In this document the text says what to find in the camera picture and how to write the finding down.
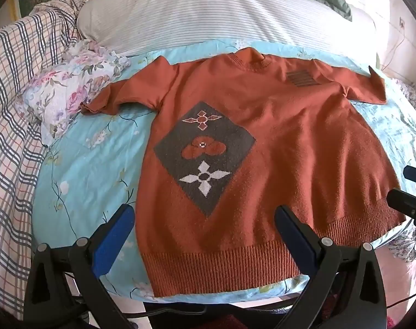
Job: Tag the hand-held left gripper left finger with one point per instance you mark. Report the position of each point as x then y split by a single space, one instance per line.
114 238

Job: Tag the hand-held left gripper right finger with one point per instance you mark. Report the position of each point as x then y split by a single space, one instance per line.
291 234

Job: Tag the grey patterned mattress cover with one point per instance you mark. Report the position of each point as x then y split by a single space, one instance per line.
415 104

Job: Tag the plaid blanket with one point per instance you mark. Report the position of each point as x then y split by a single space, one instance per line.
12 116

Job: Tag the orange knitted sweater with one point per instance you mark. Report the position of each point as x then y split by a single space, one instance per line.
262 164

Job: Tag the white striped quilt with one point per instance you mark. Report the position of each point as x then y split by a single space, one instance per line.
211 10

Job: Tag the white pink floral cloth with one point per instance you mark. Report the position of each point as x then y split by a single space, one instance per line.
71 85

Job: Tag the wall socket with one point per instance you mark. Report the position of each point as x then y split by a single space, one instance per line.
402 22

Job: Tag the light blue floral bedsheet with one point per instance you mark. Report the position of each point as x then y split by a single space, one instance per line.
88 164

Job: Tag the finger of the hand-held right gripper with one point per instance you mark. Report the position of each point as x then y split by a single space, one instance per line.
404 204
415 175

